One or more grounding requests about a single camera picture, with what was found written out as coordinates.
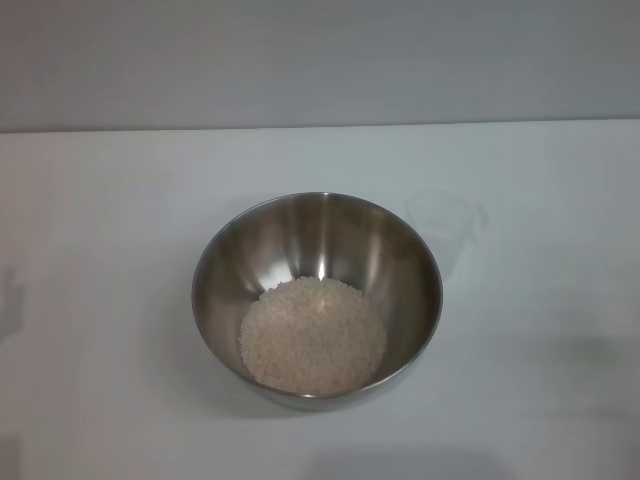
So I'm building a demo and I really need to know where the clear plastic measuring cup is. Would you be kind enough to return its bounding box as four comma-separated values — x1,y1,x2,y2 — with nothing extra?
404,187,489,271

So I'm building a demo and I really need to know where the stainless steel mixing bowl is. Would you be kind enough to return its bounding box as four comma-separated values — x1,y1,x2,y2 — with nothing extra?
191,191,445,413

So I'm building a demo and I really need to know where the white uncooked rice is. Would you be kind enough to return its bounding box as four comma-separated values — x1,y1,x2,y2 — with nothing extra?
239,275,389,394

